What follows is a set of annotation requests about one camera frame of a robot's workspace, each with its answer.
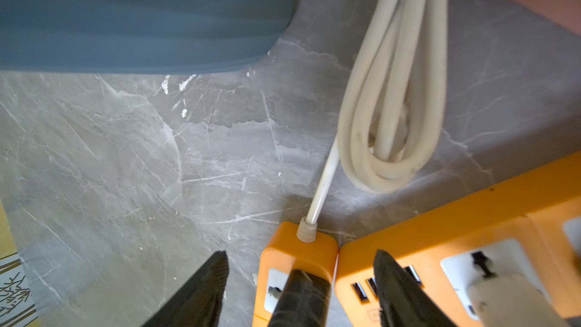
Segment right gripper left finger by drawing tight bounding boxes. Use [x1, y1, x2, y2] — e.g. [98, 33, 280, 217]
[143, 251, 229, 327]

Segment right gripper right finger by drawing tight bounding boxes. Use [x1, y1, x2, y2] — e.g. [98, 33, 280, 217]
[373, 250, 455, 327]

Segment black plug adapter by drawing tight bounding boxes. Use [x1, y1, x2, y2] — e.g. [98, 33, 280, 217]
[268, 269, 331, 327]

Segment small white plug adapter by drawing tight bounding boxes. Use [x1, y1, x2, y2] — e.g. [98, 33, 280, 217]
[467, 274, 568, 327]

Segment orange power strip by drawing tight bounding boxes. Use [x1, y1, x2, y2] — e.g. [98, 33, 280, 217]
[335, 154, 580, 326]
[252, 222, 338, 326]

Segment potted green plant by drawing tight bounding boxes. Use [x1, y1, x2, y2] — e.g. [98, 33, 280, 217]
[1, 0, 297, 74]

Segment white cable bundle left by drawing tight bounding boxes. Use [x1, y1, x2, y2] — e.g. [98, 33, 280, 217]
[305, 0, 450, 242]

